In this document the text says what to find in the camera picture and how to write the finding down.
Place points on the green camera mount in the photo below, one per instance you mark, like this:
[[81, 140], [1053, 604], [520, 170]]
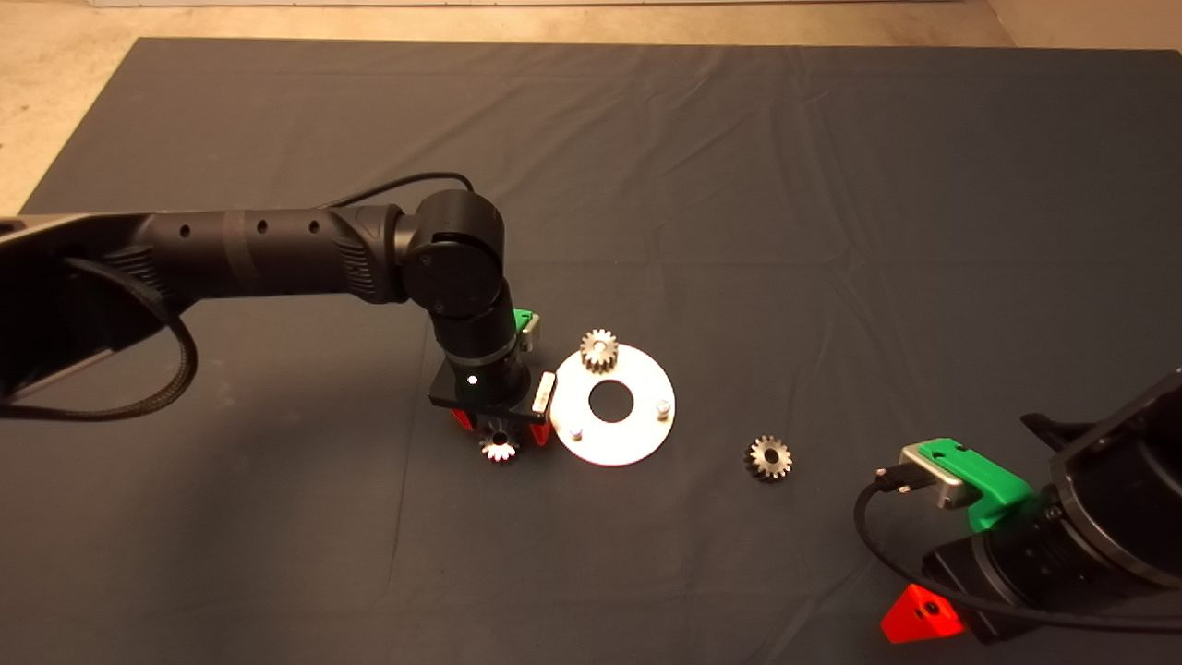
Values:
[[997, 485], [523, 320]]

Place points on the dark grey table cloth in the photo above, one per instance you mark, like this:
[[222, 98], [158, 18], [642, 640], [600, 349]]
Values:
[[831, 185]]

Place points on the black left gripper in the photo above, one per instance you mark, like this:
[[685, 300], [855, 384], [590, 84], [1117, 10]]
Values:
[[489, 388]]

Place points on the steel planetary gear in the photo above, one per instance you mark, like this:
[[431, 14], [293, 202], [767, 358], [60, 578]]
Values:
[[591, 356], [760, 467], [499, 453]]

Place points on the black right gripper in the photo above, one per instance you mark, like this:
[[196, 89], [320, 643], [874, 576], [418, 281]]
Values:
[[1007, 573]]

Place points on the green left camera mount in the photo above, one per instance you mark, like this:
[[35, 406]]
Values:
[[523, 320]]

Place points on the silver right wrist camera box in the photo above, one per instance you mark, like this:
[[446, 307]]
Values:
[[937, 480]]

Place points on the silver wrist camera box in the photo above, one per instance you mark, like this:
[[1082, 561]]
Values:
[[937, 480], [530, 340]]

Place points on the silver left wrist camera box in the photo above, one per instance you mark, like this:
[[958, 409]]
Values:
[[530, 340]]

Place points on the round metal carrier plate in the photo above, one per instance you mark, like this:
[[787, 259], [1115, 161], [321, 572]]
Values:
[[637, 434]]

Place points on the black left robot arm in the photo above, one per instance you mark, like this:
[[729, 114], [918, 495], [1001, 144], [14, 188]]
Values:
[[277, 254]]

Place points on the green right camera mount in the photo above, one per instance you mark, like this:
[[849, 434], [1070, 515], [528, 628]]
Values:
[[997, 485]]

